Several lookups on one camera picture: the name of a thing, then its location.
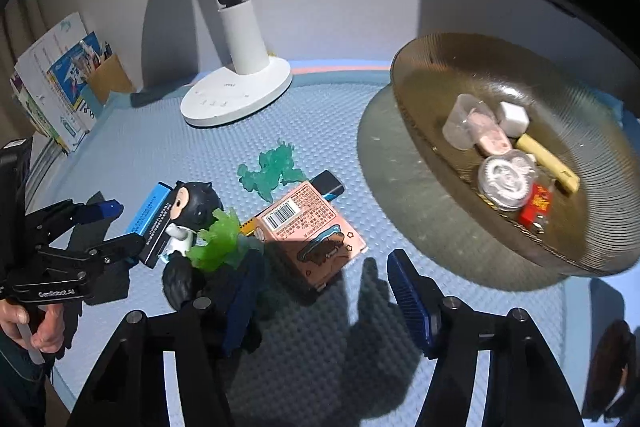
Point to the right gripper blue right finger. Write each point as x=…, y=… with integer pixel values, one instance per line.
x=418, y=299

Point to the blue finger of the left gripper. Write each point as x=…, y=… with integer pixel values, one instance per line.
x=126, y=248
x=107, y=210

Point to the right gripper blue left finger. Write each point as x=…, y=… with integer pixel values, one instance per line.
x=238, y=304

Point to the blue rectangular box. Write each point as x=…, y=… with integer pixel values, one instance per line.
x=150, y=222

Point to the light green translucent figurine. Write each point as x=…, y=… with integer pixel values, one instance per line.
x=222, y=243

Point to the pink card box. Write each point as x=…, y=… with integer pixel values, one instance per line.
x=308, y=236

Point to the dark green translucent figurine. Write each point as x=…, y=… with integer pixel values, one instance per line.
x=276, y=167

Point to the red small packet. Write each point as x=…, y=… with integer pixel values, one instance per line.
x=534, y=214

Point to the stack of booklets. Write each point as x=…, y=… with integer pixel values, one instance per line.
x=55, y=72

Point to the round silver tin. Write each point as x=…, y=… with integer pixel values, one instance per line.
x=507, y=180

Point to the pink round candy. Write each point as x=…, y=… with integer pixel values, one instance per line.
x=493, y=142

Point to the clear plastic cup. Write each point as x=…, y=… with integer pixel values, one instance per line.
x=456, y=130

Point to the yellow stick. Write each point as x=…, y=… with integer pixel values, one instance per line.
x=561, y=172

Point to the white desk lamp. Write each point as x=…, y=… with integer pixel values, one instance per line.
x=252, y=81

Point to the white cube eraser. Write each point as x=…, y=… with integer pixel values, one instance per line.
x=512, y=119

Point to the amber ribbed glass bowl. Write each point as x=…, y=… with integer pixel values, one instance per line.
x=531, y=154

